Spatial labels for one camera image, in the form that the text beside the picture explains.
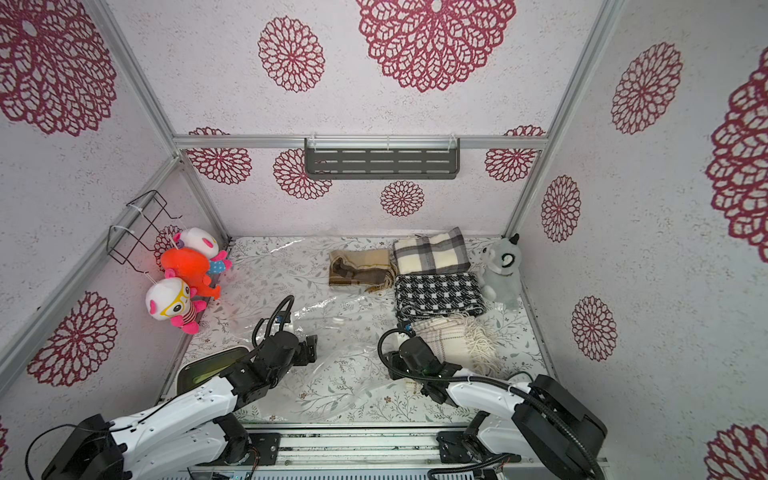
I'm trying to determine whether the cream fringed scarf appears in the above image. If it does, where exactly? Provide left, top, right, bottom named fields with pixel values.
left=412, top=314, right=503, bottom=376

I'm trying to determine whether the black white houndstooth scarf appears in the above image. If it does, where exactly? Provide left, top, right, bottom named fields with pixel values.
left=394, top=272, right=486, bottom=323

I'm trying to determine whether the clear plastic vacuum bag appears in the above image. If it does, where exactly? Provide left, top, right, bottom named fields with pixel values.
left=197, top=233, right=421, bottom=424

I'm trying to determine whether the brown beige scarf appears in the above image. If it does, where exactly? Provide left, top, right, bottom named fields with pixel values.
left=329, top=249, right=397, bottom=293

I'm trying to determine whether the grey cream plaid scarf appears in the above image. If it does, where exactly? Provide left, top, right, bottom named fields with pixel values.
left=393, top=227, right=471, bottom=275

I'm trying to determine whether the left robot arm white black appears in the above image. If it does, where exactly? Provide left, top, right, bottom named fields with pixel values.
left=40, top=331, right=317, bottom=479

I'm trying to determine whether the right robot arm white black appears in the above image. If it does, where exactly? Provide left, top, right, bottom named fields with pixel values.
left=376, top=328, right=608, bottom=479

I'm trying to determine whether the white plush with yellow glasses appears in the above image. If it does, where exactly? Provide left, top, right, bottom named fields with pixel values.
left=145, top=277, right=207, bottom=335

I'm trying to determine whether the red octopus plush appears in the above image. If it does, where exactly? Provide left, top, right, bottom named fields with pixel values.
left=160, top=248, right=221, bottom=300

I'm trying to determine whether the grey plush toy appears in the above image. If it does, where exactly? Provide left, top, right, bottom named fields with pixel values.
left=478, top=233, right=522, bottom=310

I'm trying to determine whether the white pink plush top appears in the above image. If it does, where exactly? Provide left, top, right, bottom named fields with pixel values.
left=172, top=227, right=227, bottom=261

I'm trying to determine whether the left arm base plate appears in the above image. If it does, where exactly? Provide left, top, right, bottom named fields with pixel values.
left=224, top=432, right=282, bottom=467

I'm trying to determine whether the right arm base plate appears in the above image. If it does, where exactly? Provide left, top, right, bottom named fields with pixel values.
left=436, top=429, right=496, bottom=464

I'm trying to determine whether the black wire basket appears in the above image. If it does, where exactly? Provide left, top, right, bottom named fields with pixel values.
left=105, top=189, right=182, bottom=274

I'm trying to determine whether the grey metal wall shelf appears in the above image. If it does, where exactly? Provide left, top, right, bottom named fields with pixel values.
left=304, top=138, right=461, bottom=180

